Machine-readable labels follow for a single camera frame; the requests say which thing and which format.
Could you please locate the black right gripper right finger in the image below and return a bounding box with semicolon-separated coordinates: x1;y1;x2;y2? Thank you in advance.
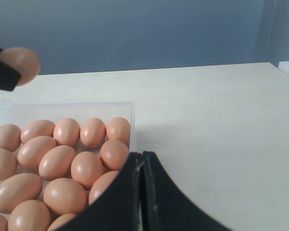
141;151;228;231

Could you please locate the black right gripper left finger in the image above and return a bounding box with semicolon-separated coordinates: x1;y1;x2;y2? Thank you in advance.
57;153;143;231

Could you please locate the clear plastic container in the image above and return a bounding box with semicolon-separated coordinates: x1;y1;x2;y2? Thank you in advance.
0;101;136;231

